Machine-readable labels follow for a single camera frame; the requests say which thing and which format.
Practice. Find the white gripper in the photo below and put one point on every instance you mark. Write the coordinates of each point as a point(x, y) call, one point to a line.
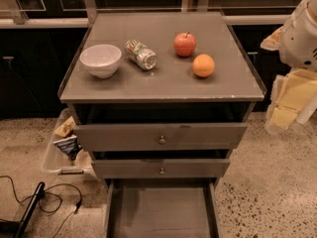
point(298, 42)

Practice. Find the orange fruit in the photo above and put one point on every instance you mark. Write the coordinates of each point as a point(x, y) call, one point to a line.
point(203, 66)

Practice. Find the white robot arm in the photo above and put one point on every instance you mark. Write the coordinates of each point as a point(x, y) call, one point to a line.
point(294, 96)

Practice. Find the grey drawer cabinet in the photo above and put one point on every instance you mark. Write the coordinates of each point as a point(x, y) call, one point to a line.
point(170, 92)

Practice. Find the top drawer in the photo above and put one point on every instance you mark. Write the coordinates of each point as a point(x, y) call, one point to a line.
point(144, 137)

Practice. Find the top drawer knob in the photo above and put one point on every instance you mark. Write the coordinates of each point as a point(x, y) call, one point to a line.
point(162, 140)

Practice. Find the drawer knob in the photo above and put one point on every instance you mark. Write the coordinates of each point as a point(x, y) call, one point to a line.
point(162, 171)
point(162, 140)

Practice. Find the middle drawer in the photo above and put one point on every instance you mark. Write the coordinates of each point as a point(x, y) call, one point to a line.
point(148, 169)

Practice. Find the middle drawer knob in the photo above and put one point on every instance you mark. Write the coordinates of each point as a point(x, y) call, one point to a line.
point(162, 171)

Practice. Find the open bottom drawer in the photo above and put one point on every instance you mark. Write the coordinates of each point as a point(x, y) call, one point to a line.
point(161, 208)

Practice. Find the red apple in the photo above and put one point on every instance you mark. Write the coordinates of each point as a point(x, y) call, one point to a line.
point(184, 44)

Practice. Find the crushed soda can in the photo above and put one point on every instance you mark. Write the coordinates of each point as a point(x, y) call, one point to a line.
point(141, 54)

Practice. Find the white bowl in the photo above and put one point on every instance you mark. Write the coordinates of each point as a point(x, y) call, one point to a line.
point(101, 60)

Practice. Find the tan snack packet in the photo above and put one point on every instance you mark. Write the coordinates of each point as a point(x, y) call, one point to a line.
point(65, 128)

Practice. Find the dark blue snack bag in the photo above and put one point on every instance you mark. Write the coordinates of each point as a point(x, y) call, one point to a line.
point(69, 146)

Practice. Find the black flat device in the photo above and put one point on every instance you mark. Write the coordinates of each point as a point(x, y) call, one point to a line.
point(16, 228)

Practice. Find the white post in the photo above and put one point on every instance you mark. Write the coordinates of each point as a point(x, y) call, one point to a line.
point(305, 107)

